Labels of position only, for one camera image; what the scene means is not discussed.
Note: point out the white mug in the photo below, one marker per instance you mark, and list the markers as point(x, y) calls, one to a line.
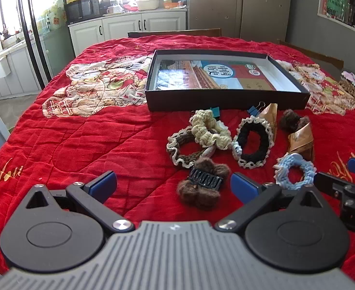
point(112, 9)

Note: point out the black sliding door frame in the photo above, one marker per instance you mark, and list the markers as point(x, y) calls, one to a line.
point(33, 30)

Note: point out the red printed blanket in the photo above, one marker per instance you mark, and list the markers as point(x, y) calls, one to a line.
point(89, 145)

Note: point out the cream knitted scrunchie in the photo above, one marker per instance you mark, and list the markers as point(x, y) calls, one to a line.
point(201, 127)

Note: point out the white kitchen cabinet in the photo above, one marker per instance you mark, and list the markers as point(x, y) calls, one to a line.
point(120, 27)

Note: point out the gold foil packet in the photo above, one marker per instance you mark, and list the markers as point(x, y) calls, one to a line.
point(271, 114)
point(301, 140)

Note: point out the small white hair clip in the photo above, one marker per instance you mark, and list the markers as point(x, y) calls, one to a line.
point(209, 151)

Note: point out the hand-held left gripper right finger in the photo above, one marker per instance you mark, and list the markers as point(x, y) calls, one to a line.
point(244, 184)

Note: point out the printed paper sheet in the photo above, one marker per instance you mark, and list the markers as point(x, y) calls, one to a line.
point(213, 74)

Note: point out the black scrunchie with white lace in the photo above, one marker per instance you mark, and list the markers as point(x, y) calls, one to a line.
point(263, 149)

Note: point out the silver double-door refrigerator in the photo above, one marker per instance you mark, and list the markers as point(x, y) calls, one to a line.
point(256, 6)

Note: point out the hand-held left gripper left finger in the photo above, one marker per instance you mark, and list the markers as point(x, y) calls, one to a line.
point(104, 182)

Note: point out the white plastic basin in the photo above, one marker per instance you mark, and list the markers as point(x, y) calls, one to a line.
point(148, 4)

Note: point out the black microwave oven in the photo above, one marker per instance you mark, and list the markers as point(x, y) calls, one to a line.
point(80, 9)

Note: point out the brown scrunchie with white lace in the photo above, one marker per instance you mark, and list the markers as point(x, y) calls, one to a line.
point(177, 154)

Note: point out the wooden bead mat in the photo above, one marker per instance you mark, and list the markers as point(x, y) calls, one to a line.
point(354, 92)

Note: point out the white hanging bin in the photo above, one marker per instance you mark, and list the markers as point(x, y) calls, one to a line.
point(2, 67)

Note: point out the black shallow cardboard box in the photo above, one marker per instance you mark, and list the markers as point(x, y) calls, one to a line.
point(225, 99)

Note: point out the kitchen counter with cabinets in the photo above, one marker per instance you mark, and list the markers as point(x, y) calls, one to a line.
point(17, 63)

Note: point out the orange container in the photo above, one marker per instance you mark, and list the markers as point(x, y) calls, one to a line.
point(172, 4)

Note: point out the blue binder clip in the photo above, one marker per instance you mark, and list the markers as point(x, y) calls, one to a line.
point(253, 111)
point(216, 111)

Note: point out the brown fluffy hair claw clip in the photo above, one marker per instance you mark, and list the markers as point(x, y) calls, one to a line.
point(195, 196)

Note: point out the light blue knitted scrunchie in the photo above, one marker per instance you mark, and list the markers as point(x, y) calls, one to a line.
point(281, 175)

